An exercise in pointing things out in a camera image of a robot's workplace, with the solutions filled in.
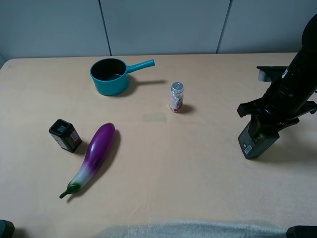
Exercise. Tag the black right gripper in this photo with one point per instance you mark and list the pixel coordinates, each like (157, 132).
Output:
(281, 105)

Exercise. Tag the dark green bottle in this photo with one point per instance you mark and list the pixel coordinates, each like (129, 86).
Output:
(253, 147)

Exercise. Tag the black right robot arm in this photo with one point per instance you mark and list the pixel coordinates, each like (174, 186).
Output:
(303, 67)

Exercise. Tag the black object bottom right corner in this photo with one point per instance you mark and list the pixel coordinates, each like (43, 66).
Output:
(302, 232)

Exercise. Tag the black object corner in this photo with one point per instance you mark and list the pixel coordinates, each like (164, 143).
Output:
(302, 232)
(7, 229)

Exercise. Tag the black object bottom left corner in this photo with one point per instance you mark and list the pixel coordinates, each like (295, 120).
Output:
(7, 229)

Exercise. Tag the small clear candy bottle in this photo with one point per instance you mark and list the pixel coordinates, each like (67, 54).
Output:
(176, 96)

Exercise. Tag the grey cloth at table edge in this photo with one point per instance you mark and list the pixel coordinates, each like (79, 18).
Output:
(192, 230)

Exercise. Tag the purple toy eggplant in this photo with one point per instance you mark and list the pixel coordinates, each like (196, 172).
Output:
(96, 154)

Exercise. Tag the small black square tin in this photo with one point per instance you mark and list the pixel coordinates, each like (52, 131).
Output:
(65, 135)

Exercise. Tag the grey camera on right wrist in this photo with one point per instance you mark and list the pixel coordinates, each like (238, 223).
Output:
(270, 73)

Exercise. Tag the teal saucepan with handle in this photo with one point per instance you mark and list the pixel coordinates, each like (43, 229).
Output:
(110, 75)

